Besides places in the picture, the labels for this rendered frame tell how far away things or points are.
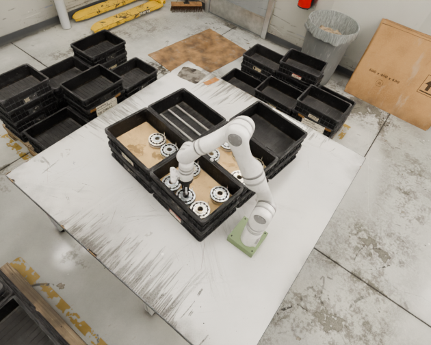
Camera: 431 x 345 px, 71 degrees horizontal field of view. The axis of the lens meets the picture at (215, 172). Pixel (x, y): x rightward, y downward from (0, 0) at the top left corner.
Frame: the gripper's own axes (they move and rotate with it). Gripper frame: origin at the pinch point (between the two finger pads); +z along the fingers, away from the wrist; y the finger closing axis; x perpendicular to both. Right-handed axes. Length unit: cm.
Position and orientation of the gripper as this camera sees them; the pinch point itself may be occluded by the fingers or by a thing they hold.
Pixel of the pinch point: (185, 191)
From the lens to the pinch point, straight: 159.6
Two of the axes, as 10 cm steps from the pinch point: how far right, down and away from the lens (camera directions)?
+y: -1.5, -8.0, 5.8
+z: -1.0, 6.0, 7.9
